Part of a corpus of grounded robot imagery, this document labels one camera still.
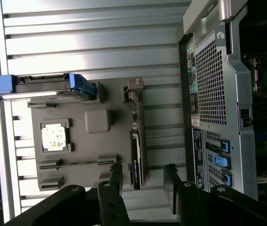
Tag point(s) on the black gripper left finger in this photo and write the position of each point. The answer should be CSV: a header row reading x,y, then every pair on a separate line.
x,y
110,207

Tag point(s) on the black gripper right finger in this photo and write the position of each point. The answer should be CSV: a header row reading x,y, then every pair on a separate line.
x,y
190,207

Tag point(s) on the green RAM stick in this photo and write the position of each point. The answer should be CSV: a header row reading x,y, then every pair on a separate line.
x,y
77,163

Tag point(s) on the grey plastic parts rack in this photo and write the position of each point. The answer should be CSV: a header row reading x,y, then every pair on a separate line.
x,y
114,146

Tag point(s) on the silver CPU chip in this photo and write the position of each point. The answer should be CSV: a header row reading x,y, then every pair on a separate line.
x,y
53,136

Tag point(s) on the open grey PC case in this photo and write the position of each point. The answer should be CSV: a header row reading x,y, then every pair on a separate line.
x,y
232,94

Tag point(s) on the hard disk in blue caddy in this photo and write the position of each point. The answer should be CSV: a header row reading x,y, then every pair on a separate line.
x,y
41,86

